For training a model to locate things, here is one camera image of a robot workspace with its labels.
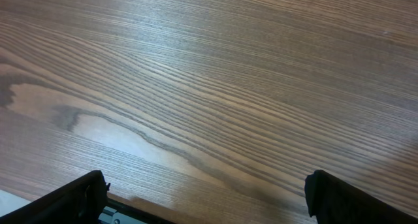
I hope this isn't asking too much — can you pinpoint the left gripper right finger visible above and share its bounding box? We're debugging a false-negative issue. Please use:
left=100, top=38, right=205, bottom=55
left=304, top=170, right=417, bottom=224

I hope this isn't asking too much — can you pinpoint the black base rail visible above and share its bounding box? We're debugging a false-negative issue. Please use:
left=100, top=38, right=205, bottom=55
left=98, top=198, right=174, bottom=224

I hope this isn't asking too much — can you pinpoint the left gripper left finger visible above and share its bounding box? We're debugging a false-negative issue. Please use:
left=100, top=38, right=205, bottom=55
left=1, top=170, right=109, bottom=224

